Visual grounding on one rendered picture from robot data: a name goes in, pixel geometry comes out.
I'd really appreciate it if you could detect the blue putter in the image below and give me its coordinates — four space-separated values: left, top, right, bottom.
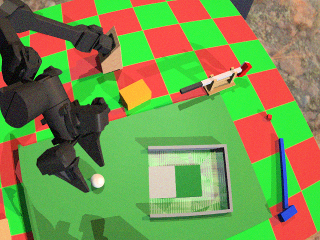
277 138 298 223

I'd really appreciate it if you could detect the small red cube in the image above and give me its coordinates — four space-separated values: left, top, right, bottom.
266 114 272 121

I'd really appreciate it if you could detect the large green mat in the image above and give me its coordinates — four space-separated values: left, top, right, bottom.
23 92 273 240

